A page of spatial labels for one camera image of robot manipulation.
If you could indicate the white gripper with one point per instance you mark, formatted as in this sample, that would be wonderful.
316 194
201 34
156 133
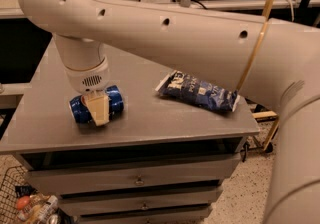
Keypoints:
87 80

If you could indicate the blue pepsi can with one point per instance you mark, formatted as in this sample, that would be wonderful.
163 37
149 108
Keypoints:
80 111

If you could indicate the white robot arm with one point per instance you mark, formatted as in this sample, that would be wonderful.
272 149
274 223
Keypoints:
271 62

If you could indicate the dark blue chip bag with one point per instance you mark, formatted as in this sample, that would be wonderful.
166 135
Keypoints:
194 91

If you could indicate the grey drawer cabinet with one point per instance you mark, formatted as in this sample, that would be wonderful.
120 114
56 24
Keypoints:
158 161

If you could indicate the wooden pole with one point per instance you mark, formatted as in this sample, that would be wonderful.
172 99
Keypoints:
266 13

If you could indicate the wire basket with items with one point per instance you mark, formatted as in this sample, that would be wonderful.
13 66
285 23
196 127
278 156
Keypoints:
20 203

